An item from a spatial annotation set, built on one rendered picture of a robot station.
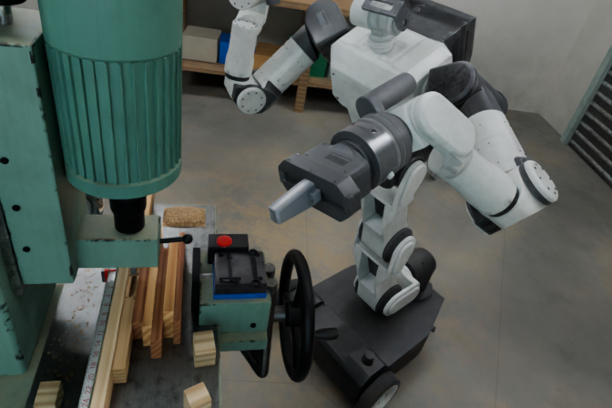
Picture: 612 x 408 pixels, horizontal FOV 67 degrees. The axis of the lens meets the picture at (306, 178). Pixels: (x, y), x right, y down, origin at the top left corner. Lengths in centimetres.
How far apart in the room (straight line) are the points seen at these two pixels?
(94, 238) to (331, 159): 47
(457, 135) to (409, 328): 144
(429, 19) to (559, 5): 358
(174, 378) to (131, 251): 23
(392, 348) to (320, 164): 144
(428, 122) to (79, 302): 83
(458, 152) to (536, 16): 403
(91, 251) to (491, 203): 67
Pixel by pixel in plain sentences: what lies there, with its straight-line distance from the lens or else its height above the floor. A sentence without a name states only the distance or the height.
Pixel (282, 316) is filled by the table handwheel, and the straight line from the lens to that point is 107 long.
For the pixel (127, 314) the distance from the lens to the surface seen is 92.
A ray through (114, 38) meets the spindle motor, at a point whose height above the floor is 144.
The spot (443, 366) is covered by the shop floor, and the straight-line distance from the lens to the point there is 219.
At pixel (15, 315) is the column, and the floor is 94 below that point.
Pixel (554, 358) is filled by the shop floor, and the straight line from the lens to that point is 251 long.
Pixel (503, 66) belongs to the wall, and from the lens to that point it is 471.
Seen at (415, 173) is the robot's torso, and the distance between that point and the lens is 135.
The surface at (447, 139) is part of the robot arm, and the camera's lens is 65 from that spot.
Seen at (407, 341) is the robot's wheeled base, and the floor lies 17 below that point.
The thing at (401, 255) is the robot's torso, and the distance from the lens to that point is 160.
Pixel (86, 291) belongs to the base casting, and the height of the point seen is 80.
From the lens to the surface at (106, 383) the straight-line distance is 83.
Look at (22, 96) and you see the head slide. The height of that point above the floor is 135.
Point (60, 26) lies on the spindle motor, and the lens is 64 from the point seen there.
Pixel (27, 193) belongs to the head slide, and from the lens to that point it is 78.
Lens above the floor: 165
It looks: 34 degrees down
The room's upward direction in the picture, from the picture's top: 11 degrees clockwise
